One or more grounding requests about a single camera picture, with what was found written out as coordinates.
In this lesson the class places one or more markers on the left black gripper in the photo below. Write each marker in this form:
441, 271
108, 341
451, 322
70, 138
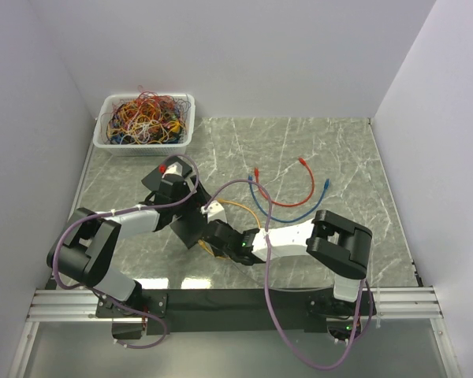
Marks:
197, 200

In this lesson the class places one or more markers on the black TP-Link switch box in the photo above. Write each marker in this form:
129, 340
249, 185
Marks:
189, 228

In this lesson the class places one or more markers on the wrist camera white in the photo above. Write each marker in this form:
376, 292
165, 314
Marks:
175, 168
214, 212

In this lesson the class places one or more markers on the black base crossbar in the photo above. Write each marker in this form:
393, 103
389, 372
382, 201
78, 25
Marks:
225, 310

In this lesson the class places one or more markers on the black Mercusys switch box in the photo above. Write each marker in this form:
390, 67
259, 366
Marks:
152, 180

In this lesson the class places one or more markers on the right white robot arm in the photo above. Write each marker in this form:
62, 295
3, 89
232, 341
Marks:
340, 244

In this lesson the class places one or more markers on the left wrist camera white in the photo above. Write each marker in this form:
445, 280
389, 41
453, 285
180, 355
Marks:
175, 168

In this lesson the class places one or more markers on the white plastic basket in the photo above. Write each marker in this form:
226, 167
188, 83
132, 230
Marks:
145, 124

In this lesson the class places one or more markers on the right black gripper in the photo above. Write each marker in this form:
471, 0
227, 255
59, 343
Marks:
217, 252

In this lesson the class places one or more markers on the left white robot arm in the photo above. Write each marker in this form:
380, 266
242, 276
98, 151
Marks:
84, 250

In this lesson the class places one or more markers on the aluminium rail frame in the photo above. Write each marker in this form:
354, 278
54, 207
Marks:
390, 334

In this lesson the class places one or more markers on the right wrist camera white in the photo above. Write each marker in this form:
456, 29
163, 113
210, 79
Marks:
214, 212

